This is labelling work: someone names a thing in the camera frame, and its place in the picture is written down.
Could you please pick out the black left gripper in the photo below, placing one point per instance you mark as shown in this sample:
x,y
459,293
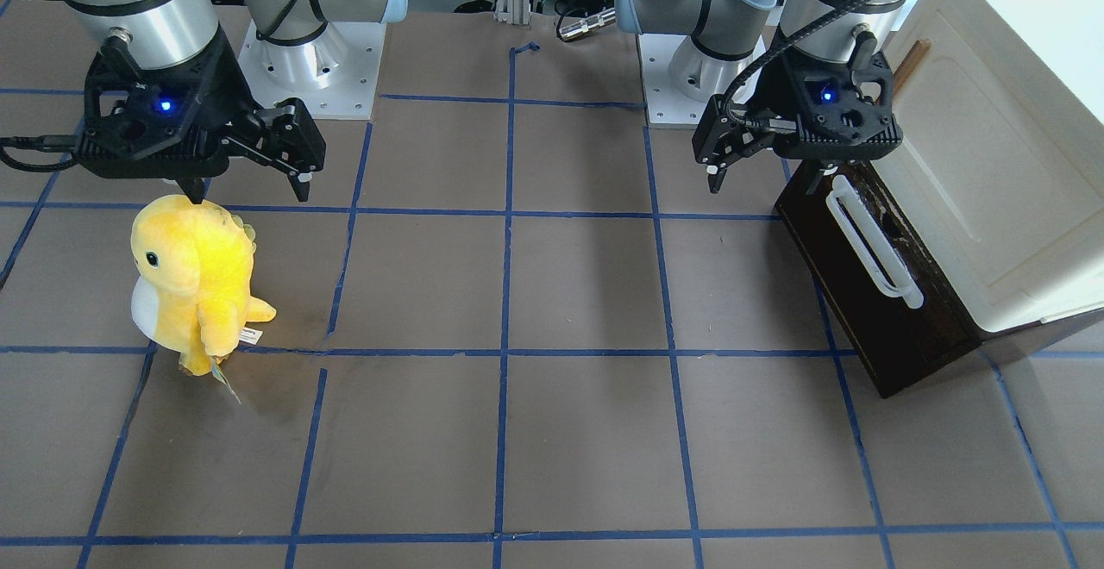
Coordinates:
x,y
764,86

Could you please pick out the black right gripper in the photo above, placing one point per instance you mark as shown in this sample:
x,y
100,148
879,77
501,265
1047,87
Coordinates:
x,y
228,79

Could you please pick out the dark wooden drawer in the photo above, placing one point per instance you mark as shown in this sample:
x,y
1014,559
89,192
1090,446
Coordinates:
x,y
884,265

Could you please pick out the yellow plush dinosaur toy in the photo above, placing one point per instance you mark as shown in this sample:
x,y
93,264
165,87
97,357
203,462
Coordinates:
x,y
193,295

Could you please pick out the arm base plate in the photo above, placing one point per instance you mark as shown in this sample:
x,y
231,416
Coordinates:
x,y
335,75
678,78

